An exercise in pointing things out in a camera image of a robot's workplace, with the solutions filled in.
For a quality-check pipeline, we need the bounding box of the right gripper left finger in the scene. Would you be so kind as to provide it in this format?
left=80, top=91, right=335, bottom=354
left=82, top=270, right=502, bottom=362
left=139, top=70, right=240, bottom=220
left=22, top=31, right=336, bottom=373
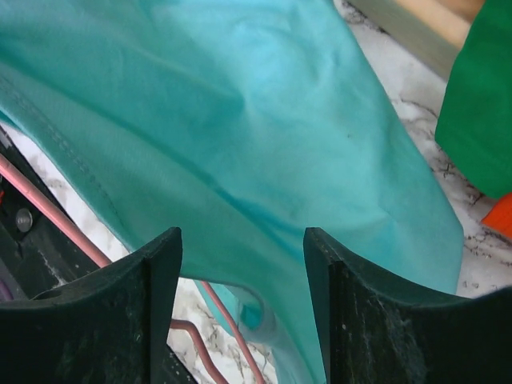
left=1, top=228, right=182, bottom=383

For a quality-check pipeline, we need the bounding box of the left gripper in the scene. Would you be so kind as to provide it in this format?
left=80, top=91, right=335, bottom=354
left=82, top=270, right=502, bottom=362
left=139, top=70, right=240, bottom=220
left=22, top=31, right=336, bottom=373
left=0, top=123, right=105, bottom=305

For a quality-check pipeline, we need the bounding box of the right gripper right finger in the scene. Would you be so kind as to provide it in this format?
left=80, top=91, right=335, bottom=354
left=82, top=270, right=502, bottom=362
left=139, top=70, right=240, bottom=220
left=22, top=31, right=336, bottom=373
left=303, top=228, right=511, bottom=383

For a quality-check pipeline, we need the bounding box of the pink wire hanger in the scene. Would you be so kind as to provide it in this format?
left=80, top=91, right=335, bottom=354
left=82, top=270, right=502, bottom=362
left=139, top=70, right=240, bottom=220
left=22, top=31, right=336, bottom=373
left=1, top=157, right=265, bottom=383

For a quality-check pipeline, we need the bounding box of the teal t-shirt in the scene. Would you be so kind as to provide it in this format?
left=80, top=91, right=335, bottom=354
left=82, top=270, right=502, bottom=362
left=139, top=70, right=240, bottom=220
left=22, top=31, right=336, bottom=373
left=1, top=1, right=464, bottom=383

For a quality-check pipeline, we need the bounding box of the orange t-shirt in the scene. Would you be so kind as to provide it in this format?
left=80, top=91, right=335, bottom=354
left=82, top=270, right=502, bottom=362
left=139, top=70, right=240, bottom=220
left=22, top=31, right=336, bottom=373
left=482, top=194, right=512, bottom=238

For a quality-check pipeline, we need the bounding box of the green t-shirt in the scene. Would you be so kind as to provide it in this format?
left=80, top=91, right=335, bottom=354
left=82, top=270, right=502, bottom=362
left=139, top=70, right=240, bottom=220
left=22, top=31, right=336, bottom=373
left=435, top=1, right=511, bottom=199

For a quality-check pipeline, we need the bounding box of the wooden clothes rack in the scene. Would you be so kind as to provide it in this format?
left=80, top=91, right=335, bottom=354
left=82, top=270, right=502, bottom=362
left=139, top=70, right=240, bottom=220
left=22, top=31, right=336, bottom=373
left=350, top=0, right=485, bottom=80

